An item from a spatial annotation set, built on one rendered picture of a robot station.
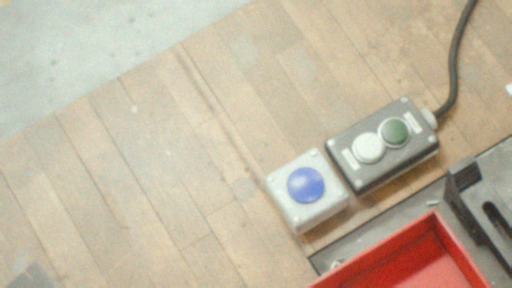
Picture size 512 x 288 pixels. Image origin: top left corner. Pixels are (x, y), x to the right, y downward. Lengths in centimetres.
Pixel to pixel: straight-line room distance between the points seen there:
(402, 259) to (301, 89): 23
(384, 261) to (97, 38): 130
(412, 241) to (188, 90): 31
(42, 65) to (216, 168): 118
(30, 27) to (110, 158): 118
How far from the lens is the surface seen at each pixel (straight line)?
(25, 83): 243
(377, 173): 125
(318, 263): 125
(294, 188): 124
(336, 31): 136
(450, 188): 123
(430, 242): 126
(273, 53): 135
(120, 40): 243
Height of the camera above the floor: 210
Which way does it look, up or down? 68 degrees down
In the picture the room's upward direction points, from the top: 11 degrees counter-clockwise
